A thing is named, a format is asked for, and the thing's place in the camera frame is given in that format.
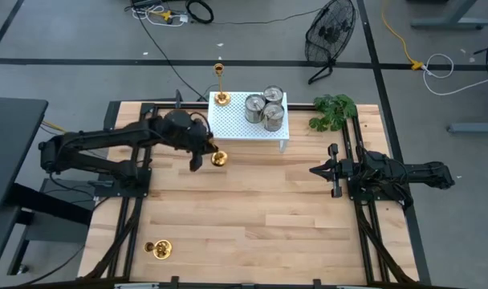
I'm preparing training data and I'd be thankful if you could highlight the white perforated metal shelf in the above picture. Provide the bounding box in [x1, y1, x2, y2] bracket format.
[205, 91, 290, 153]

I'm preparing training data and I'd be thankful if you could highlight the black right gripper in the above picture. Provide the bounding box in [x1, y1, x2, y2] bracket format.
[309, 143, 364, 198]

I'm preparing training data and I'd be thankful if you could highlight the black aluminium frame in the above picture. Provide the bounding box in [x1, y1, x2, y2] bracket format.
[77, 88, 432, 289]

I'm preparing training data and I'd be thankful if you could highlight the brass candlestick holder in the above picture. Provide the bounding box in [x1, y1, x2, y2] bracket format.
[205, 136, 230, 168]
[143, 239, 174, 261]
[212, 63, 232, 108]

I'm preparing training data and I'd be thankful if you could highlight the yellow extension cable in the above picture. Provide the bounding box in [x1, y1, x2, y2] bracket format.
[380, 0, 425, 71]

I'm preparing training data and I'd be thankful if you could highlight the black desk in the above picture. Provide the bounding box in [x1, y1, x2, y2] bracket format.
[0, 97, 93, 289]

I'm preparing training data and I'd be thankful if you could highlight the grey desk foot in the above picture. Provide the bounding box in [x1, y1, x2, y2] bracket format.
[410, 0, 488, 31]
[446, 121, 488, 134]

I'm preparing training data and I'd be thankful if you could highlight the black floor fan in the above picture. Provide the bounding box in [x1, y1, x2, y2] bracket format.
[304, 0, 357, 86]

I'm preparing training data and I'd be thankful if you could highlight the green potted plant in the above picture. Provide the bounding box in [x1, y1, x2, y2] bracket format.
[307, 94, 358, 133]

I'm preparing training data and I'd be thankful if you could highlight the thin yellow cable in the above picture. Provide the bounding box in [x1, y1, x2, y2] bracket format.
[41, 119, 68, 134]

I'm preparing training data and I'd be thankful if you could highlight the white floor cable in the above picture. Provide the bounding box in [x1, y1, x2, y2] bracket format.
[421, 52, 488, 97]

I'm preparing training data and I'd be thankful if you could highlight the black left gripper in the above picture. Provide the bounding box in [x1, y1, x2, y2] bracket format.
[159, 110, 220, 173]

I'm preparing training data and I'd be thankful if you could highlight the long black floor cable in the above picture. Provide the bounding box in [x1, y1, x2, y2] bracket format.
[136, 10, 208, 102]

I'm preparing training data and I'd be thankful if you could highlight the silver candle tin with tag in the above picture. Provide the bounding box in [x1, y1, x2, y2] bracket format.
[244, 93, 267, 124]
[262, 102, 286, 132]
[262, 84, 285, 106]

